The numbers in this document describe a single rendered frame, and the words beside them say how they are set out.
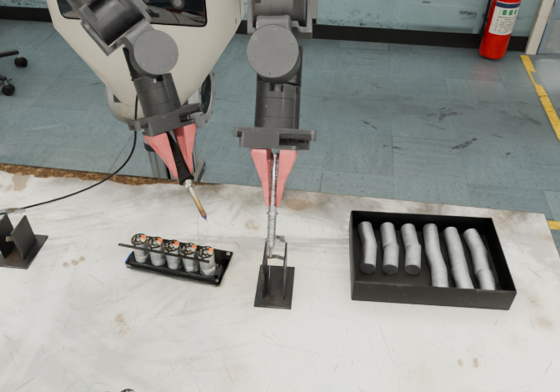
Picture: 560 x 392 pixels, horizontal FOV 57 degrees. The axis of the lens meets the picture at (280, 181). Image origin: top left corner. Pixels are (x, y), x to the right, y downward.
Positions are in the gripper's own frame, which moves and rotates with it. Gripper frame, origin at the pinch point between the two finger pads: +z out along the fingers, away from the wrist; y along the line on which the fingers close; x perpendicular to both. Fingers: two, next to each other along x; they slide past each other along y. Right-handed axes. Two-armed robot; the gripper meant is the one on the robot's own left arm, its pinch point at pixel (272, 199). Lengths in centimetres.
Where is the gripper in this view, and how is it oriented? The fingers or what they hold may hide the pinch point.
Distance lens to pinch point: 66.9
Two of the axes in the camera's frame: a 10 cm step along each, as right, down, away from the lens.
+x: 0.7, -0.7, 9.9
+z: -0.5, 10.0, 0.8
